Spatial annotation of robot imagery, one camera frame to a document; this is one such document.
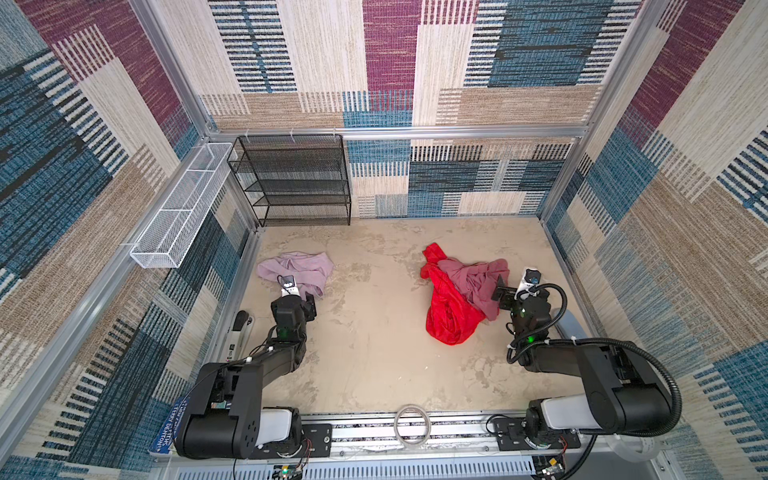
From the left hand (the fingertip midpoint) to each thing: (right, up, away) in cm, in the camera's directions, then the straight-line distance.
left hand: (294, 291), depth 90 cm
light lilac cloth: (+2, +6, +11) cm, 13 cm away
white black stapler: (-15, -12, -2) cm, 19 cm away
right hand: (+66, +3, -1) cm, 66 cm away
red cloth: (+47, -7, -1) cm, 47 cm away
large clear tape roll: (+86, -35, -19) cm, 95 cm away
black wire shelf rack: (-5, +37, +19) cm, 42 cm away
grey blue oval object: (+81, -10, 0) cm, 82 cm away
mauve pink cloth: (+56, +2, +3) cm, 56 cm away
